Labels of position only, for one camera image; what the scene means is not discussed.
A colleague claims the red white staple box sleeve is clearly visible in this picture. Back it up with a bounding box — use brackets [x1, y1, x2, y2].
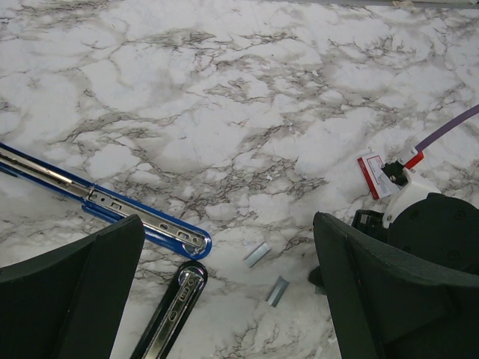
[357, 153, 399, 200]

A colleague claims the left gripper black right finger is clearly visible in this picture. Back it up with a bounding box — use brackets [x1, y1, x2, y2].
[314, 212, 478, 358]

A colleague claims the black stapler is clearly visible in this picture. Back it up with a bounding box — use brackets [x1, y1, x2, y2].
[131, 260, 208, 359]

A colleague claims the blue stapler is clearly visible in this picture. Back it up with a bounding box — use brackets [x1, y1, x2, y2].
[1, 144, 212, 260]

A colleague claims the staple strip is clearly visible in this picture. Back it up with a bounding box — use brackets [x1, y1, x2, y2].
[266, 276, 289, 307]
[244, 242, 271, 268]

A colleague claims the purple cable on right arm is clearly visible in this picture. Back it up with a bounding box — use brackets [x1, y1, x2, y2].
[415, 104, 479, 153]

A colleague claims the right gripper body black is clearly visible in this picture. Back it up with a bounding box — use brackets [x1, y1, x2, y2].
[351, 193, 478, 275]

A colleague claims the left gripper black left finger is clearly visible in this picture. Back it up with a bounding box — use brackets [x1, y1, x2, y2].
[1, 215, 144, 358]

